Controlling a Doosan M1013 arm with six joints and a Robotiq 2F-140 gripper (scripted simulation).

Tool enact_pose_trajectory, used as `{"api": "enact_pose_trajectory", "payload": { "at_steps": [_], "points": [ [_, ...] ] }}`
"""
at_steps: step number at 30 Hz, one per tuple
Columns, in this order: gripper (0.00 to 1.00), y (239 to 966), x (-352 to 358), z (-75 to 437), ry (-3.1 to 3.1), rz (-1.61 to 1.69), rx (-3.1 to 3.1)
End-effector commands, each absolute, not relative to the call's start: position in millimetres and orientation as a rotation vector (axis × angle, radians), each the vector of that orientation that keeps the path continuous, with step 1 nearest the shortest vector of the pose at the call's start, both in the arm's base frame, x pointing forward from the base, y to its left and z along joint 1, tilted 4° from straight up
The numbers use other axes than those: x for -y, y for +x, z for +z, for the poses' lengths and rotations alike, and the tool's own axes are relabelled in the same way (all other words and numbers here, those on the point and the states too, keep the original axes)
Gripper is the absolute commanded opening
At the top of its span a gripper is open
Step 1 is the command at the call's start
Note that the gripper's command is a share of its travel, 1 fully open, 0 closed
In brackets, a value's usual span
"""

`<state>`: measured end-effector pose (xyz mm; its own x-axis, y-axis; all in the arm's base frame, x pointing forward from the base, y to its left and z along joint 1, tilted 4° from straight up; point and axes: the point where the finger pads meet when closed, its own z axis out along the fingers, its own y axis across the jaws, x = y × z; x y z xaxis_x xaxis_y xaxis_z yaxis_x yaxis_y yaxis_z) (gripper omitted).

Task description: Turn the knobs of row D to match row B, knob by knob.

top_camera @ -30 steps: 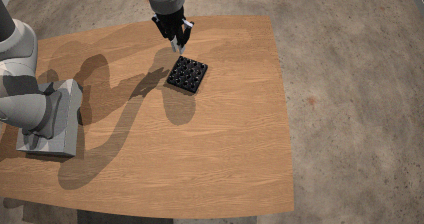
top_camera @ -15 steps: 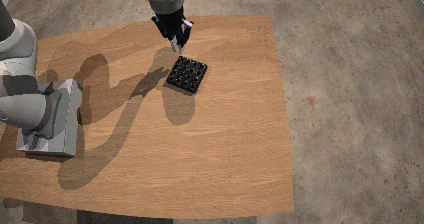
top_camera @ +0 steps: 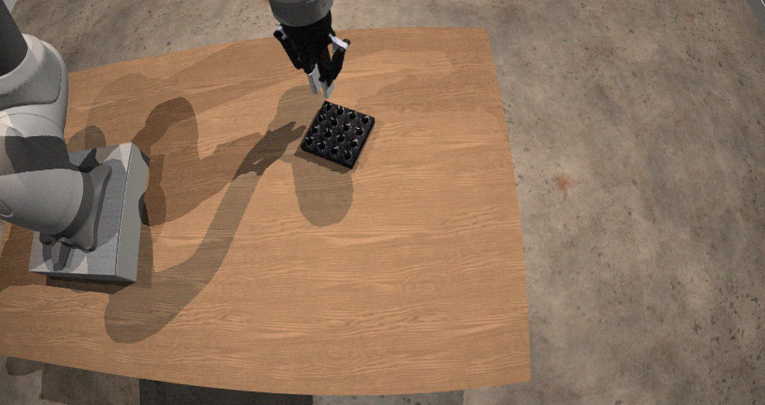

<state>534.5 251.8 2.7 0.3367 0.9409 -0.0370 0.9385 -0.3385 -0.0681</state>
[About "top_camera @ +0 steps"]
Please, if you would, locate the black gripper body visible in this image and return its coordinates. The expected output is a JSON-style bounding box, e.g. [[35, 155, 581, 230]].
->
[[281, 10, 336, 51]]

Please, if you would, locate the black knob box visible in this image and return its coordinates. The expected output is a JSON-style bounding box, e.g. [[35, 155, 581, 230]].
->
[[300, 101, 375, 169]]

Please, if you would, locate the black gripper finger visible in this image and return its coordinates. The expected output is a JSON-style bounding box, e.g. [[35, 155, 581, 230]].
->
[[273, 24, 321, 95], [308, 33, 351, 99]]

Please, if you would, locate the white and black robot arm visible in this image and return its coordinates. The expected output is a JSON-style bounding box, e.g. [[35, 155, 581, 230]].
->
[[0, 0, 334, 265]]

